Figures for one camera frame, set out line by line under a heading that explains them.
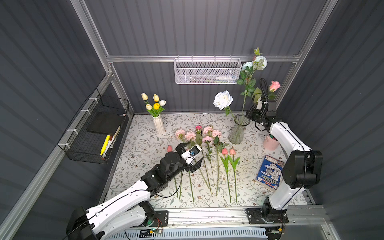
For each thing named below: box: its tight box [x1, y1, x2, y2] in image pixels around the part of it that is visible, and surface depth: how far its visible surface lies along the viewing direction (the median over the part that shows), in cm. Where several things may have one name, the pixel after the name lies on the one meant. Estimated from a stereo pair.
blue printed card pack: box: [256, 155, 284, 190], surface depth 88 cm
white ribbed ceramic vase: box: [151, 114, 165, 136], surface depth 101 cm
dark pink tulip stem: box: [220, 148, 231, 203], surface depth 93 cm
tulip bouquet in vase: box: [141, 92, 167, 118], surface depth 88 cm
